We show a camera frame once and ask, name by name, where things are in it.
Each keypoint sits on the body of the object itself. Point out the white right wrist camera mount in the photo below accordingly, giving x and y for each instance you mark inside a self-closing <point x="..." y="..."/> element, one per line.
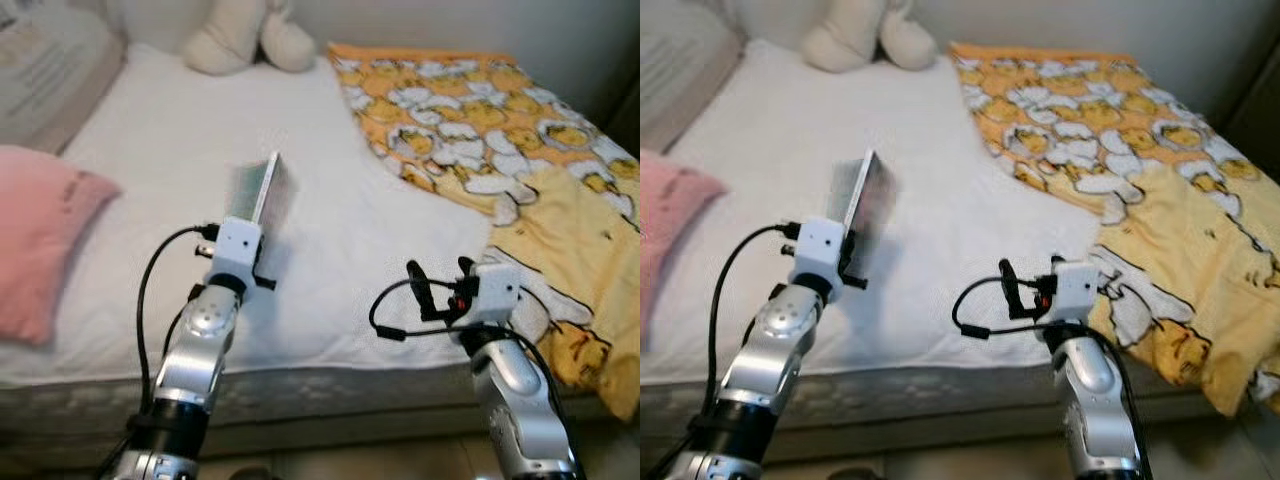
<point x="497" y="292"/>
<point x="1075" y="290"/>

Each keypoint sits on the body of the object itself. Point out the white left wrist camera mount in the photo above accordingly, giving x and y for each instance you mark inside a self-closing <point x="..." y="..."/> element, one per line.
<point x="235" y="248"/>
<point x="818" y="245"/>

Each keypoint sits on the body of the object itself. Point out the white quilted mattress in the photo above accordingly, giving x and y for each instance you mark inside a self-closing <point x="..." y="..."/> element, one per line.
<point x="960" y="200"/>
<point x="380" y="220"/>

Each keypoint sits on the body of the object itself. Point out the pink pillow with cartoon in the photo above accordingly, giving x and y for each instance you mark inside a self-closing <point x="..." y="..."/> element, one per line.
<point x="670" y="220"/>
<point x="40" y="230"/>

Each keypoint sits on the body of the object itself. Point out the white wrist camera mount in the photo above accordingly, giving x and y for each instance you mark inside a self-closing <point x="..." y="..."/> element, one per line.
<point x="1075" y="290"/>
<point x="235" y="248"/>
<point x="497" y="292"/>
<point x="818" y="245"/>

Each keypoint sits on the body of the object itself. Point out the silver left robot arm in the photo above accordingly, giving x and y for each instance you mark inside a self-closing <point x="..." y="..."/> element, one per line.
<point x="780" y="335"/>
<point x="200" y="340"/>

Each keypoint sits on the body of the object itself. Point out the yellow cartoon print blanket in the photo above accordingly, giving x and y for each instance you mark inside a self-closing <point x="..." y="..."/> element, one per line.
<point x="560" y="240"/>
<point x="1190" y="240"/>

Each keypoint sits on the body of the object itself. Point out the grey beige bed base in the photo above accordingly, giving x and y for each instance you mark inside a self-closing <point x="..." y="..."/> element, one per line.
<point x="330" y="442"/>
<point x="930" y="437"/>

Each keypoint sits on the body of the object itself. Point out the dark robot left leg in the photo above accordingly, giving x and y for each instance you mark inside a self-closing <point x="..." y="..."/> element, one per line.
<point x="855" y="475"/>
<point x="248" y="475"/>

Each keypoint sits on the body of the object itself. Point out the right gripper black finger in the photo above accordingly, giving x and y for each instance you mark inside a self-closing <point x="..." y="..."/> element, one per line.
<point x="1055" y="262"/>
<point x="1009" y="288"/>
<point x="420" y="290"/>
<point x="466" y="266"/>

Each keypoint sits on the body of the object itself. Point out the dark green cover book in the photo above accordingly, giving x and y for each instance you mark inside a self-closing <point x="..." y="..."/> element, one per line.
<point x="250" y="190"/>
<point x="865" y="195"/>

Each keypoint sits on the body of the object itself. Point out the cream plush toy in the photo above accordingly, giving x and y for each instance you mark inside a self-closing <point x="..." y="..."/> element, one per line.
<point x="230" y="40"/>
<point x="850" y="40"/>

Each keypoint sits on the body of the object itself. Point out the dark wardrobe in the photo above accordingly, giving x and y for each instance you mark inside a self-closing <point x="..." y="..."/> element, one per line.
<point x="630" y="120"/>
<point x="1260" y="120"/>

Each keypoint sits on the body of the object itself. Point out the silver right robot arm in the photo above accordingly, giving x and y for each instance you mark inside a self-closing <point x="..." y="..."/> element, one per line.
<point x="510" y="380"/>
<point x="1085" y="380"/>

